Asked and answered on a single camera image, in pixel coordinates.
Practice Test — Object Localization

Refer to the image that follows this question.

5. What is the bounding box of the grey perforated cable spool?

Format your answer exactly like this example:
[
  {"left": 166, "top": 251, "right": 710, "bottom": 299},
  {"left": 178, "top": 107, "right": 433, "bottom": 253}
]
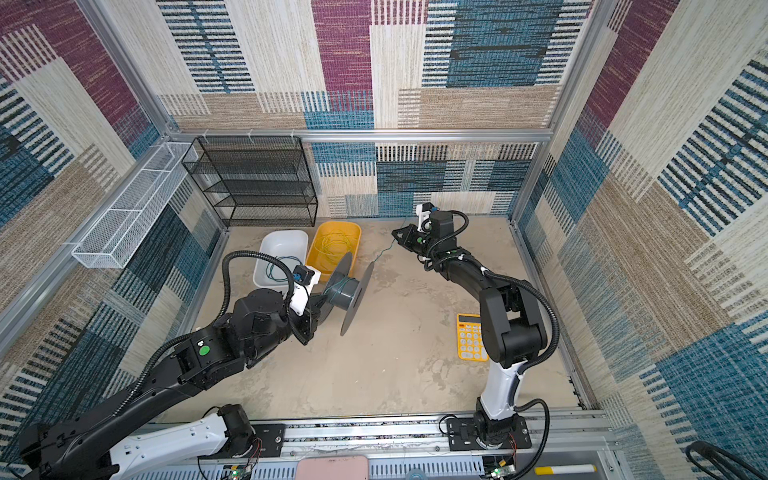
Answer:
[{"left": 323, "top": 252, "right": 375, "bottom": 336}]

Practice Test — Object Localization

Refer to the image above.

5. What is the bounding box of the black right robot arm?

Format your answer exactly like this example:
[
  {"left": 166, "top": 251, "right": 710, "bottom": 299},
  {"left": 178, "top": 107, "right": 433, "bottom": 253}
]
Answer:
[{"left": 392, "top": 202, "right": 560, "bottom": 449}]

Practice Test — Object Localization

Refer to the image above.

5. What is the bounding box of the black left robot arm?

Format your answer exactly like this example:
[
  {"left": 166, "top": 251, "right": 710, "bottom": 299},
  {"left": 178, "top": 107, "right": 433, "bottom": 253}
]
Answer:
[{"left": 19, "top": 250, "right": 326, "bottom": 479}]

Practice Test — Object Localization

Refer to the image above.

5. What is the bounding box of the yellow plastic bin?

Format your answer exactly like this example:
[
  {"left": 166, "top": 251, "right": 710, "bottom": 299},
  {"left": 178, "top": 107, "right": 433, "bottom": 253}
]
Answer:
[{"left": 306, "top": 221, "right": 362, "bottom": 283}]

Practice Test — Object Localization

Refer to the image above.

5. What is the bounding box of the white plastic bin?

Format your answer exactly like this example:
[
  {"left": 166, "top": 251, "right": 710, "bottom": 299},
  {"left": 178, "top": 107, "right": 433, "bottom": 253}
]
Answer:
[{"left": 252, "top": 230, "right": 309, "bottom": 293}]

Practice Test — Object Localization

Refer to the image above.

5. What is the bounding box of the yellow calculator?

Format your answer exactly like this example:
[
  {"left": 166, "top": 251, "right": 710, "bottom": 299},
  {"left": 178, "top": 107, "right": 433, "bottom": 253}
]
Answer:
[{"left": 456, "top": 314, "right": 489, "bottom": 362}]

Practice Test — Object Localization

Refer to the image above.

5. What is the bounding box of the yellow white marker pen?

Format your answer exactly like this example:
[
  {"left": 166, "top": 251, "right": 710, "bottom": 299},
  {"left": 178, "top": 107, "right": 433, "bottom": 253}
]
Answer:
[{"left": 534, "top": 464, "right": 598, "bottom": 476}]

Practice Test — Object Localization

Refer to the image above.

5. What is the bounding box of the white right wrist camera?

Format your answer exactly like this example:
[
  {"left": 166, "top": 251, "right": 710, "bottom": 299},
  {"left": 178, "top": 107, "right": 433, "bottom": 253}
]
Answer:
[{"left": 416, "top": 202, "right": 434, "bottom": 232}]

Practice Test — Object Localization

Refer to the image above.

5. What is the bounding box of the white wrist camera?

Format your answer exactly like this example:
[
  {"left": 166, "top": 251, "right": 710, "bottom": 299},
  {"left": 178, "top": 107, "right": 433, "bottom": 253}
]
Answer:
[
  {"left": 290, "top": 263, "right": 321, "bottom": 316},
  {"left": 416, "top": 202, "right": 434, "bottom": 232}
]

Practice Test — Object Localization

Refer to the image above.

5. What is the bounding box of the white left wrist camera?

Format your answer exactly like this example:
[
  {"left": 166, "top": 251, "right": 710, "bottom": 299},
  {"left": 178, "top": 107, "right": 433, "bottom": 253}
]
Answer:
[{"left": 290, "top": 263, "right": 321, "bottom": 316}]

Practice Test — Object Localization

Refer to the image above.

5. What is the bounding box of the dark green cable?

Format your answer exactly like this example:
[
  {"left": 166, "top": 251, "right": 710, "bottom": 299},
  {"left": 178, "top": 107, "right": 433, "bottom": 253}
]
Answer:
[{"left": 266, "top": 256, "right": 305, "bottom": 283}]

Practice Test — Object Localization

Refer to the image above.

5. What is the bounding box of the yellow cable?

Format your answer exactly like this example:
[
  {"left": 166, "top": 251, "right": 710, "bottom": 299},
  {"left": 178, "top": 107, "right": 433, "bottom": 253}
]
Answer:
[{"left": 315, "top": 232, "right": 355, "bottom": 265}]

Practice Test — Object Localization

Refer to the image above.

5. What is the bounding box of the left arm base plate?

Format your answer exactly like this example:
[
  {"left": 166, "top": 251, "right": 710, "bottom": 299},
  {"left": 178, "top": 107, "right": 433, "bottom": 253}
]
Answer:
[{"left": 202, "top": 423, "right": 287, "bottom": 461}]

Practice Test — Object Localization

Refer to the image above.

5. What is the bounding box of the black wire shelf rack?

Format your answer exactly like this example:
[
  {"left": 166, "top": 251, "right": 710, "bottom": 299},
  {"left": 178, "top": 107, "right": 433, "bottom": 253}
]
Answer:
[{"left": 181, "top": 136, "right": 319, "bottom": 227}]

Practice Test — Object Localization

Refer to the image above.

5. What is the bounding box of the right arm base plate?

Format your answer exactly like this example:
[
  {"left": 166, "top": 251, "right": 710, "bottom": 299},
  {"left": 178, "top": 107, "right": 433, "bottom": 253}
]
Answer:
[{"left": 441, "top": 415, "right": 532, "bottom": 451}]

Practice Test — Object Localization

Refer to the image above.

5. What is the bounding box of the white wire mesh basket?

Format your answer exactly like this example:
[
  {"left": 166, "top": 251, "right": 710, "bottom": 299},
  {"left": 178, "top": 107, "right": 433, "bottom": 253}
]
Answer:
[{"left": 72, "top": 142, "right": 190, "bottom": 269}]

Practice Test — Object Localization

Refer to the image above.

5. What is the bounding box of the black cable loop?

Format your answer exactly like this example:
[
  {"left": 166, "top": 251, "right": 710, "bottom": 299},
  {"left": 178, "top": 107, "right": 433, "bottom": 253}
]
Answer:
[{"left": 685, "top": 440, "right": 768, "bottom": 480}]

